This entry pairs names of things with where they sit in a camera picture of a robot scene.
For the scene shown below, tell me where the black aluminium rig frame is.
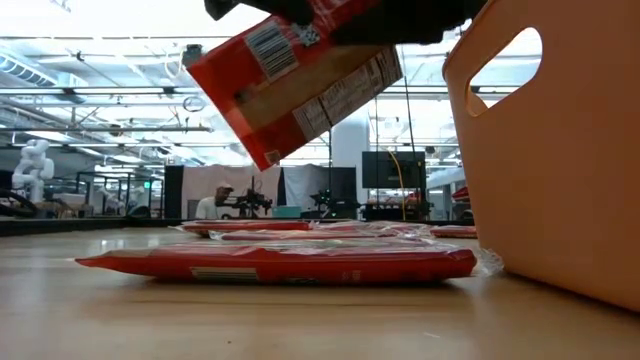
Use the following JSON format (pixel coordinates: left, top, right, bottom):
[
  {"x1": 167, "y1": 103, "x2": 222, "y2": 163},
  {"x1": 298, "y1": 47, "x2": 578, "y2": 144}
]
[{"x1": 0, "y1": 215, "x2": 476, "y2": 239}]

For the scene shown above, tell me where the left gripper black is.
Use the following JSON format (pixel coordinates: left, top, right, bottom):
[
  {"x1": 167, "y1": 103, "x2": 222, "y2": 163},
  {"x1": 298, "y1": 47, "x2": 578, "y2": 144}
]
[{"x1": 203, "y1": 0, "x2": 489, "y2": 46}]

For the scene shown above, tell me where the black partition panel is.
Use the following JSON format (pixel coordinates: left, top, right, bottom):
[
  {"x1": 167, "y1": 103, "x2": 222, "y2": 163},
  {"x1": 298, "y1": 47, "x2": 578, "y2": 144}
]
[{"x1": 163, "y1": 164, "x2": 185, "y2": 220}]

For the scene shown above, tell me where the person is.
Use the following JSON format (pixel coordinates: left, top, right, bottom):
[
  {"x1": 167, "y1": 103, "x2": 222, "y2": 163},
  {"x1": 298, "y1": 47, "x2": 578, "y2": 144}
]
[{"x1": 194, "y1": 181, "x2": 236, "y2": 221}]

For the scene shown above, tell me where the black hanging ring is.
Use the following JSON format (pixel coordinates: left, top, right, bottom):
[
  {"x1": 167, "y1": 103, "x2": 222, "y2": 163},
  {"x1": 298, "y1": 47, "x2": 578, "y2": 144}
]
[{"x1": 182, "y1": 95, "x2": 207, "y2": 114}]

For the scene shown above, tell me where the orange plastic basket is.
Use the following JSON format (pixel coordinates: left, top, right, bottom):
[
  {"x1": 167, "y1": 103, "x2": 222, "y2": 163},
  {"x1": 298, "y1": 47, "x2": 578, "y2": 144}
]
[{"x1": 442, "y1": 0, "x2": 640, "y2": 314}]

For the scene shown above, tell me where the yellow hanging cable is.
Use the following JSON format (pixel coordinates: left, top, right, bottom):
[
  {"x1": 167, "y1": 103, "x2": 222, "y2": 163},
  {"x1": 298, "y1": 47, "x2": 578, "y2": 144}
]
[{"x1": 387, "y1": 148, "x2": 407, "y2": 222}]

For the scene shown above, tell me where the white humanoid robot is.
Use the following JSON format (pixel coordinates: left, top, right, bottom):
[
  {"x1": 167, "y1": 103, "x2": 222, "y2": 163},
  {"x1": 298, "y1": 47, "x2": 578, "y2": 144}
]
[{"x1": 10, "y1": 138, "x2": 56, "y2": 205}]

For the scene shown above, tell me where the black vacuum hose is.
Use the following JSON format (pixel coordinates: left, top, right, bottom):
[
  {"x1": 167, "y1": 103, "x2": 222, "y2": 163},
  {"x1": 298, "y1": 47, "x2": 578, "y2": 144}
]
[{"x1": 0, "y1": 187, "x2": 40, "y2": 218}]

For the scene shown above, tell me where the white pillar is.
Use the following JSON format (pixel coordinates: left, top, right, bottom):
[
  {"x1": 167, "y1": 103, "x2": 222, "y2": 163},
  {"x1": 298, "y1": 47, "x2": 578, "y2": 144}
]
[{"x1": 332, "y1": 107, "x2": 371, "y2": 219}]

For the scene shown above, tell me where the white fabric partition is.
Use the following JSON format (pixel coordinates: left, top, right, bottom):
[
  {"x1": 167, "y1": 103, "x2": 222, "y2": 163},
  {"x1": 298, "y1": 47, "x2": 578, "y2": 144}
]
[{"x1": 180, "y1": 164, "x2": 282, "y2": 220}]

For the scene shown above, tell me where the black cable reel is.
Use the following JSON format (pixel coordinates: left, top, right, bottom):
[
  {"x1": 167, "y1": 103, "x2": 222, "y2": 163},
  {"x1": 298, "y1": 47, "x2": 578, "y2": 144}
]
[{"x1": 180, "y1": 43, "x2": 205, "y2": 69}]

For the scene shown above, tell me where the large black monitor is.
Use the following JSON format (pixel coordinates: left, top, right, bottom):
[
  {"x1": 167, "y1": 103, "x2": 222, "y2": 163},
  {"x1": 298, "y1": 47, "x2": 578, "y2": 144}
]
[{"x1": 361, "y1": 150, "x2": 427, "y2": 190}]

